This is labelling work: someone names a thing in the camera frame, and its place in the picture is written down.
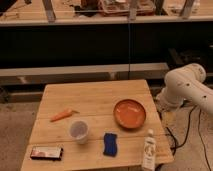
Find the orange pepper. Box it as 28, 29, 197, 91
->
50, 109, 76, 122

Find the long wooden shelf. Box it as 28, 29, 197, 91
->
0, 63, 169, 86

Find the white squeeze bottle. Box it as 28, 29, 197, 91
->
142, 129, 156, 171

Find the wooden table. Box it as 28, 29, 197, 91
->
21, 80, 173, 171

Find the blue sponge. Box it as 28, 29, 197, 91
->
103, 133, 117, 157

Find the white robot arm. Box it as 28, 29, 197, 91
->
156, 63, 213, 116

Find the black cable on floor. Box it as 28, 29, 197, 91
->
156, 104, 213, 171

